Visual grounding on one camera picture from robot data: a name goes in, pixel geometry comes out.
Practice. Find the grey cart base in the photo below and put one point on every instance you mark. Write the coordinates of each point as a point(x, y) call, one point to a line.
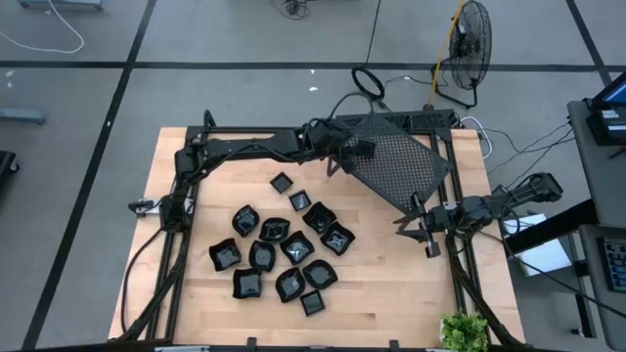
point(58, 4)

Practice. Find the black labelled desktop device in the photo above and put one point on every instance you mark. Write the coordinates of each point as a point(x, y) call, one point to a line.
point(606, 134)

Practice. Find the black perforated metal shelf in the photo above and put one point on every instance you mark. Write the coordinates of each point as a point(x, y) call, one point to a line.
point(401, 171)

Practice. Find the black keyboard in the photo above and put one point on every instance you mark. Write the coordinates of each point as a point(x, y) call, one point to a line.
point(615, 266)

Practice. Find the laptop screen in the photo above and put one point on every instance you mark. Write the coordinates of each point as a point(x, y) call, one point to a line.
point(616, 93)

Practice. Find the black desk beam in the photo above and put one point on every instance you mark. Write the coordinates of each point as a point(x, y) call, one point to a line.
point(552, 227)

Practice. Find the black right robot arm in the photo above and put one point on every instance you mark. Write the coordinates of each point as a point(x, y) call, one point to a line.
point(528, 190)

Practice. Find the green potted plant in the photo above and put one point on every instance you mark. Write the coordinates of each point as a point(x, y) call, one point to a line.
point(464, 335)

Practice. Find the grey desk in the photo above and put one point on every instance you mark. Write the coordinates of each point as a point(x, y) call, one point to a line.
point(601, 181)

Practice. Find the grey metal bar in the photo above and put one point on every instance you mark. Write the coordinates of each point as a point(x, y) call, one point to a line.
point(22, 116)

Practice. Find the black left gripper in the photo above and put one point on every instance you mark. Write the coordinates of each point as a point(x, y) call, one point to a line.
point(337, 142)

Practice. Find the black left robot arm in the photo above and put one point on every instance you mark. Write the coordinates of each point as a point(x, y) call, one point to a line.
point(254, 142)

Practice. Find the black wavy-edged plate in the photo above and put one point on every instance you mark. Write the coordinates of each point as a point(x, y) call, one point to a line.
point(290, 284)
point(274, 230)
point(319, 218)
point(245, 221)
point(247, 283)
point(262, 256)
point(225, 254)
point(320, 274)
point(297, 248)
point(337, 239)

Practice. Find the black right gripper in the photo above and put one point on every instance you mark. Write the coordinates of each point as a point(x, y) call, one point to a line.
point(440, 217)

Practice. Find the black chair part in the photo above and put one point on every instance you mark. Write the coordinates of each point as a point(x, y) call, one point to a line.
point(6, 163)

